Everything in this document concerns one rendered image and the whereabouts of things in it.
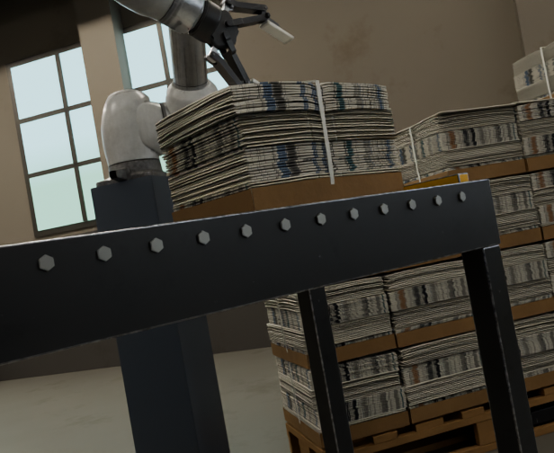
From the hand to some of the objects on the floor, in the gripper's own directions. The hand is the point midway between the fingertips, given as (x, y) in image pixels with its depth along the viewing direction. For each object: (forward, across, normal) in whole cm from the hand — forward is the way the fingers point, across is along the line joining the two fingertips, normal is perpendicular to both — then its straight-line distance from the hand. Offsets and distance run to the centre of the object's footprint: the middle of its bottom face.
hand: (278, 66), depth 134 cm
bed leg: (+64, +91, -20) cm, 114 cm away
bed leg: (+65, +91, +30) cm, 116 cm away
